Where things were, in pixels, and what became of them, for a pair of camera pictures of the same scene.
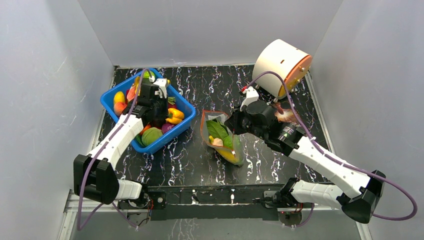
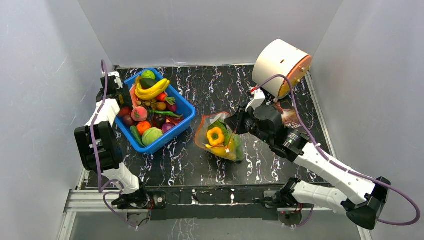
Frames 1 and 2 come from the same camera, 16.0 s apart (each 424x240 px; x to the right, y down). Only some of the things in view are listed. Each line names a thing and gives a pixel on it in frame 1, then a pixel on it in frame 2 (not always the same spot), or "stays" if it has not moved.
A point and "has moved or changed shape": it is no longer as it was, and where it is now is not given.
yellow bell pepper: (175, 116) → (215, 136)
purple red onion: (166, 127) stays
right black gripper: (234, 120) stays
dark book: (288, 116) stays
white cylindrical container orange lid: (285, 58) stays
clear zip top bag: (216, 134) has moved or changed shape
